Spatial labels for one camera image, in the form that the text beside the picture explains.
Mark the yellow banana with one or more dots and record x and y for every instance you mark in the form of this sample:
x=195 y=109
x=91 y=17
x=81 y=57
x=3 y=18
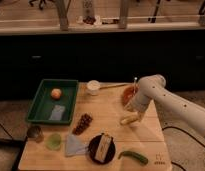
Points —
x=128 y=119

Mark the orange apple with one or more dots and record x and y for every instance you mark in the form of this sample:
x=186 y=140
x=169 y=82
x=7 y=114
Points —
x=56 y=93

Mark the metal spoon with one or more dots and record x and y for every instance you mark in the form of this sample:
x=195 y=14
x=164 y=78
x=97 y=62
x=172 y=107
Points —
x=135 y=84

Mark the black plate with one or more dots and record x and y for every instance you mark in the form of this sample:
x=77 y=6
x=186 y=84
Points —
x=92 y=148

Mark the green plastic tray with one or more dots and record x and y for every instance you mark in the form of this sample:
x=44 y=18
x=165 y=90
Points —
x=43 y=104

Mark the orange bowl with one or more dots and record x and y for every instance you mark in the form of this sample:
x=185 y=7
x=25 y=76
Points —
x=127 y=94

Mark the green plastic cup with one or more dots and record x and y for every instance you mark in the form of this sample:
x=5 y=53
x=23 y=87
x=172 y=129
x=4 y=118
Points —
x=53 y=142

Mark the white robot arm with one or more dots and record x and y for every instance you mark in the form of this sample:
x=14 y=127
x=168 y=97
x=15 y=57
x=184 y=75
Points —
x=153 y=88

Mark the blue grey cloth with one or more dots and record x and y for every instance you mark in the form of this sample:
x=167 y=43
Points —
x=74 y=146

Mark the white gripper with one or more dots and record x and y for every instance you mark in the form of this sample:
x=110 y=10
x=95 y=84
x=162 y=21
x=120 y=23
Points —
x=139 y=102

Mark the grey blue sponge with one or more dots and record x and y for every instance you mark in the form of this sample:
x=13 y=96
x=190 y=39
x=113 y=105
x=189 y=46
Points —
x=57 y=112

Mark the white measuring cup wooden handle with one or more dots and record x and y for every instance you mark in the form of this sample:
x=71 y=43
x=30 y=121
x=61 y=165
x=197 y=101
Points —
x=94 y=86

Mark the beige box on plate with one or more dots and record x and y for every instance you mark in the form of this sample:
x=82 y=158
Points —
x=103 y=148

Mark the metal cup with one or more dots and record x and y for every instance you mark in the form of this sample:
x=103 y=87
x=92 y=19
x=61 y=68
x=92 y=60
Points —
x=34 y=133

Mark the green cucumber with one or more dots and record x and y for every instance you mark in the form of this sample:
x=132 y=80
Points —
x=134 y=155

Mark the dark grape bunch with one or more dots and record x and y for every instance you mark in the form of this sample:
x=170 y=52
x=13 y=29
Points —
x=82 y=124

